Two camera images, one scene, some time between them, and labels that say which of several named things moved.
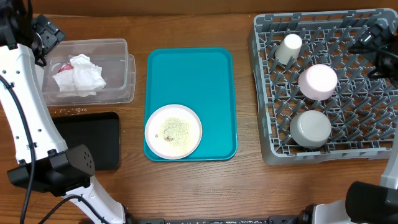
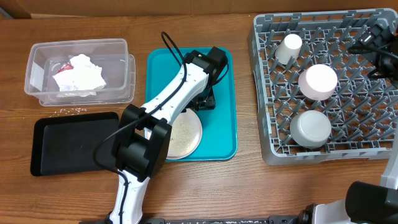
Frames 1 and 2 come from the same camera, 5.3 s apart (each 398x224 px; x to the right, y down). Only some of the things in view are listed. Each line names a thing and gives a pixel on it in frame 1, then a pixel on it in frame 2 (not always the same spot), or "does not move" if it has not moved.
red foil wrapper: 66,66 does not move
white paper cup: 290,46 does not move
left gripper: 50,35 to 209,101
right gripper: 372,37 does not move
